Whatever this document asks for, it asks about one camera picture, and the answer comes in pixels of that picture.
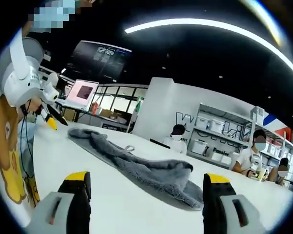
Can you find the person's light blue jeans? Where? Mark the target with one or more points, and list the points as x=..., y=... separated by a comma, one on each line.
x=28, y=146

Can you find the large dark wall screen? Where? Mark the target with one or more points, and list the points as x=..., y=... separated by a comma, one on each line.
x=97, y=61

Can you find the metal storage shelf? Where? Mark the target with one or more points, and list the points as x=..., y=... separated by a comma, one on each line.
x=253, y=122

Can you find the black laptop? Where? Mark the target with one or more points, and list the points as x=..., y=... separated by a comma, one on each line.
x=160, y=143

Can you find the green hanging item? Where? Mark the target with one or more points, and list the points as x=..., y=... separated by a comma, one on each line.
x=138, y=107

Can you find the white storage shelf with boxes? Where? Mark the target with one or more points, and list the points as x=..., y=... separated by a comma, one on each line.
x=216, y=125

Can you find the grey towel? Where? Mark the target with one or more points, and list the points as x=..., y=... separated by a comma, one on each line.
x=161, y=175

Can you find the orange container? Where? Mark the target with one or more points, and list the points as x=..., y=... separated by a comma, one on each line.
x=95, y=108

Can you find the black wristband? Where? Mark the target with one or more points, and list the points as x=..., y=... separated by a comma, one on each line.
x=25, y=108

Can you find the white table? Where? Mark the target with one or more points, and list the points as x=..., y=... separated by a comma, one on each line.
x=112, y=195

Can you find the operator in yellow bear shirt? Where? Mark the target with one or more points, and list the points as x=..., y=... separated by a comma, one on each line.
x=2, y=146

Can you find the white framed computer monitor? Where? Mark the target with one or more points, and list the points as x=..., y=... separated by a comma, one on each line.
x=81, y=93

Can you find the cardboard box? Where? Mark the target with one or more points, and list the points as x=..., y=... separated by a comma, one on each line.
x=107, y=113

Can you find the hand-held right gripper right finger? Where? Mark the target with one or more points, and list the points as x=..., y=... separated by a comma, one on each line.
x=224, y=209

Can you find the long ceiling light strip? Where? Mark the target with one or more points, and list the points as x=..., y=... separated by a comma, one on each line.
x=210, y=23

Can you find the long work desk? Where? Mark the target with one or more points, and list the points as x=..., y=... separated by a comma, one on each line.
x=107, y=122

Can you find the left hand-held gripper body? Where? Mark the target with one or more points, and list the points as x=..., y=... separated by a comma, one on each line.
x=51, y=92

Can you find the person's left hand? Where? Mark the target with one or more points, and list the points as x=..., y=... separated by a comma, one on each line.
x=34, y=104

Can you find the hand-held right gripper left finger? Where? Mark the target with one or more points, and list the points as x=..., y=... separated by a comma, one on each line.
x=61, y=209

